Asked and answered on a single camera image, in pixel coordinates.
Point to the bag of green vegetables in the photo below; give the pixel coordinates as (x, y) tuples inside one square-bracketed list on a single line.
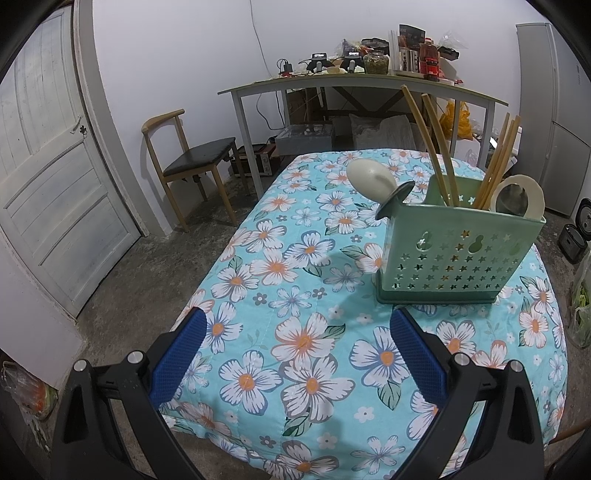
[(581, 304)]

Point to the grey storage tray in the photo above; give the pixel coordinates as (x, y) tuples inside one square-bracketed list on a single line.
[(304, 141)]

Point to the cream ceramic spoon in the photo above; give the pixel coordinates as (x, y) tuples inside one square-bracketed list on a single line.
[(369, 177)]

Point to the clear plastic bag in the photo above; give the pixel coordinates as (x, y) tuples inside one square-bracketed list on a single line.
[(449, 46)]

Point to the small wooden block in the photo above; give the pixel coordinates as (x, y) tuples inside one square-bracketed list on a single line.
[(334, 70)]

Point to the brown cardboard box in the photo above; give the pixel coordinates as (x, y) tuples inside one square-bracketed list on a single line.
[(302, 106)]

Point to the green plastic utensil holder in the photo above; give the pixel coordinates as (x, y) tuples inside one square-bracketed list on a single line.
[(452, 258)]

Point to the dark printed snack bag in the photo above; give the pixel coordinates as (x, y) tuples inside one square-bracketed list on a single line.
[(412, 34)]

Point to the black rice cooker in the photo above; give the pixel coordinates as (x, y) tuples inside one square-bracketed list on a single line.
[(572, 240)]

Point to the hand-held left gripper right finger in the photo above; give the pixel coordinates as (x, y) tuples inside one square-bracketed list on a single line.
[(418, 350)]

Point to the white panel door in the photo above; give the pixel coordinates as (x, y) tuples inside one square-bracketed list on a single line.
[(51, 184)]

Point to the tall white roll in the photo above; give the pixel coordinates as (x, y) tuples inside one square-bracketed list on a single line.
[(393, 50)]

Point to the plastic bag with orange contents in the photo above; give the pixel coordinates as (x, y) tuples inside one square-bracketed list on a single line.
[(27, 397)]

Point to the grey refrigerator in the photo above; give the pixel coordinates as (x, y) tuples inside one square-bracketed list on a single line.
[(568, 92)]

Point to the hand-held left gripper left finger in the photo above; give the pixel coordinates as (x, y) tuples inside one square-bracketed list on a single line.
[(180, 350)]

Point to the small toaster oven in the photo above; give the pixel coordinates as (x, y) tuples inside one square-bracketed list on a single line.
[(256, 161)]

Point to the wooden chopstick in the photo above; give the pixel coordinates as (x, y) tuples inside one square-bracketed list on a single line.
[(437, 138), (499, 161), (422, 134), (494, 152), (507, 157)]

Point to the black device with screen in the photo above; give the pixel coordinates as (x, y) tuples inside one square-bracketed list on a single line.
[(319, 62), (354, 62)]

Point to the glass jar of pickles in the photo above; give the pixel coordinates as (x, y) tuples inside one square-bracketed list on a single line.
[(376, 63)]

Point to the red drink pack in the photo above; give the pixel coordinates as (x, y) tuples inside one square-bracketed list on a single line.
[(430, 68)]

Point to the cooking oil bottle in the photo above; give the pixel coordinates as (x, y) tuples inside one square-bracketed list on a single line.
[(428, 50)]

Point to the wooden chair with black seat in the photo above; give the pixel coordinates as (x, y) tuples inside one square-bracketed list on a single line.
[(198, 157)]

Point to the metal cutlery holder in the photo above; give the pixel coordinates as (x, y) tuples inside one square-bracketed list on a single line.
[(408, 60)]

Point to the yellow plastic bag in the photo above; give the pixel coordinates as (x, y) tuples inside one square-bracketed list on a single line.
[(457, 122)]

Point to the wooden table with white legs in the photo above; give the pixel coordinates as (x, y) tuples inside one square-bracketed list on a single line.
[(323, 82)]

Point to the white ceramic spoon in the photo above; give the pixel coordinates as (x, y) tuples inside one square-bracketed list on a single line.
[(519, 203)]

